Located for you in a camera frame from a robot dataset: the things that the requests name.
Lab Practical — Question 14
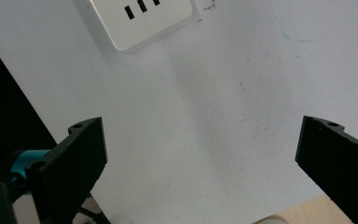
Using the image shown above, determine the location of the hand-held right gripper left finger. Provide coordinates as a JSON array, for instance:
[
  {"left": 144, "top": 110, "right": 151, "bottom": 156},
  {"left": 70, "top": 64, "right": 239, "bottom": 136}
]
[{"left": 25, "top": 117, "right": 108, "bottom": 224}]

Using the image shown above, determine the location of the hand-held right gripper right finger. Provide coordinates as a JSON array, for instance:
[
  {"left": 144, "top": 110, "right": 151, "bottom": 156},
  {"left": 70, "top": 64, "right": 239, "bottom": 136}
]
[{"left": 295, "top": 115, "right": 358, "bottom": 224}]

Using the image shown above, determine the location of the teal cylinder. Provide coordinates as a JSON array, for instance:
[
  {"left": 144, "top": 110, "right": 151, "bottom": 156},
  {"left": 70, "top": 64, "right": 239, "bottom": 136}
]
[{"left": 9, "top": 148, "right": 51, "bottom": 185}]

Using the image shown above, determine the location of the white power strip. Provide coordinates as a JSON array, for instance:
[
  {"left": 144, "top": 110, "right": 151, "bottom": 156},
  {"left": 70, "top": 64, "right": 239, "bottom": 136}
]
[{"left": 88, "top": 0, "right": 194, "bottom": 53}]

